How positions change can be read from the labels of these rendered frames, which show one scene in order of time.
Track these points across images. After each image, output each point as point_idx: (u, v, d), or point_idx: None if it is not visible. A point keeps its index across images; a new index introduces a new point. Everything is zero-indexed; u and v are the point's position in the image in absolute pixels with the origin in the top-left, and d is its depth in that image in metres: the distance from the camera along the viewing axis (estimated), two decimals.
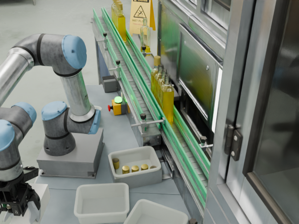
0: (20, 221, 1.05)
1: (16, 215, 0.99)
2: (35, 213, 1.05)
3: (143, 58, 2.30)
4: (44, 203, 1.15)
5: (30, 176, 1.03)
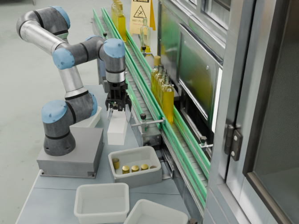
0: (117, 119, 1.46)
1: (119, 111, 1.39)
2: (128, 114, 1.46)
3: (143, 58, 2.30)
4: None
5: (125, 86, 1.44)
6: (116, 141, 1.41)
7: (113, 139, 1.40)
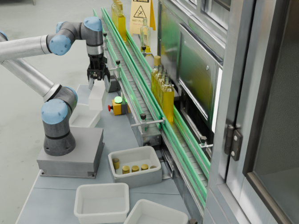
0: (97, 89, 1.67)
1: (98, 80, 1.61)
2: (107, 84, 1.67)
3: (143, 58, 2.30)
4: None
5: (104, 59, 1.66)
6: (96, 106, 1.63)
7: (93, 105, 1.62)
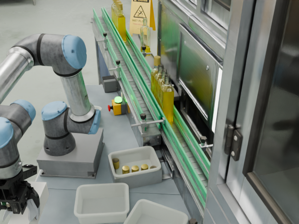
0: (19, 219, 1.05)
1: (15, 214, 0.98)
2: (34, 211, 1.05)
3: (143, 58, 2.30)
4: (42, 201, 1.15)
5: (29, 174, 1.03)
6: None
7: None
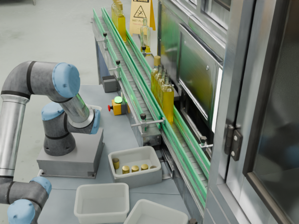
0: None
1: None
2: None
3: (143, 58, 2.30)
4: None
5: None
6: None
7: None
